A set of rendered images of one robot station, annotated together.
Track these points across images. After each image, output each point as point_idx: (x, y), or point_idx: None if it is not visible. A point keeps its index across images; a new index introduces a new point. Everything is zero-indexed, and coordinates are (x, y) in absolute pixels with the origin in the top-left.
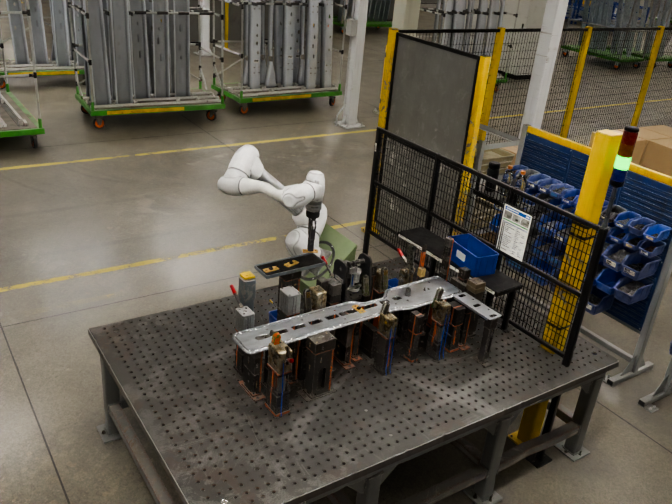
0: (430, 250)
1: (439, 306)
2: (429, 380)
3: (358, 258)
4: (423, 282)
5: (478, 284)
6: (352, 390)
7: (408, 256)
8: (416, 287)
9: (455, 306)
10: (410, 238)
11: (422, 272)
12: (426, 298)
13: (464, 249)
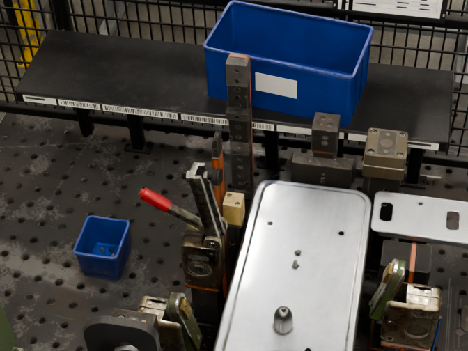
0: (159, 103)
1: (415, 314)
2: None
3: (86, 337)
4: (260, 236)
5: (404, 153)
6: None
7: (204, 206)
8: (267, 272)
9: (408, 261)
10: (69, 93)
11: (242, 211)
12: (336, 297)
13: (288, 67)
